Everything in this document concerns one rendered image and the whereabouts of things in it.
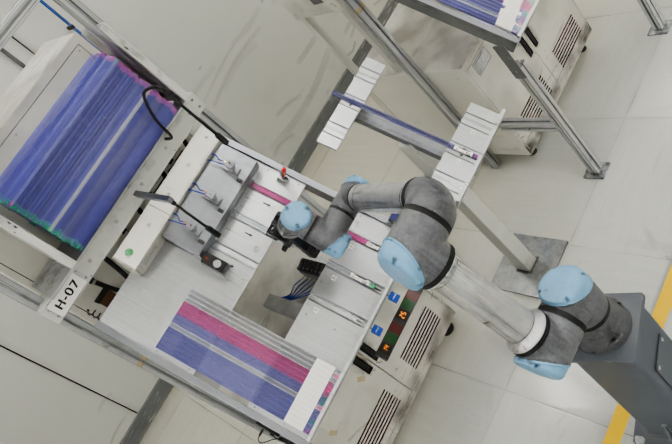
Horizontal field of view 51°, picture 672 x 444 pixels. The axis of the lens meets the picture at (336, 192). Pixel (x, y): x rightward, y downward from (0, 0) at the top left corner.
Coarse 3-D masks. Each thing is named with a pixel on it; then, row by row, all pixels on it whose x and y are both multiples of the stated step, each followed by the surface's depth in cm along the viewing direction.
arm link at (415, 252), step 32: (416, 224) 146; (448, 224) 148; (384, 256) 146; (416, 256) 144; (448, 256) 147; (416, 288) 147; (448, 288) 150; (480, 288) 151; (480, 320) 155; (512, 320) 154; (544, 320) 156; (544, 352) 156
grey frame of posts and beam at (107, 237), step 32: (64, 0) 194; (96, 32) 201; (192, 96) 217; (224, 128) 228; (160, 160) 212; (128, 192) 206; (96, 256) 202; (0, 288) 189; (64, 320) 200; (128, 352) 214; (192, 384) 227
